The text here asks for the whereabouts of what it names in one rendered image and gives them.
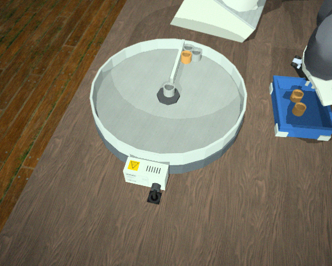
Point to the grey metal bushing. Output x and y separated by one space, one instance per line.
196 55
169 89
187 47

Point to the bronze bushing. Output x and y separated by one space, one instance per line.
184 59
296 95
296 109

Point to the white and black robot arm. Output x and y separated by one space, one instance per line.
317 57

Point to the blue open crate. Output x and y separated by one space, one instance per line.
316 118

